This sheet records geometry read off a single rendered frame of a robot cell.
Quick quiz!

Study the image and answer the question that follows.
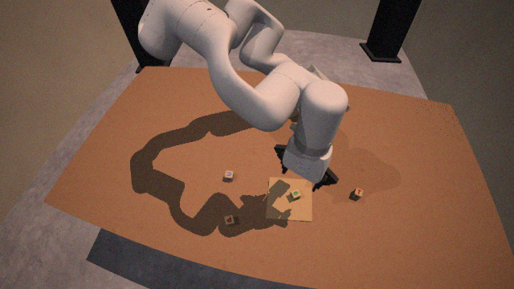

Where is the orange flat mat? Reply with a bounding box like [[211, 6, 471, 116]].
[[266, 177, 312, 222]]

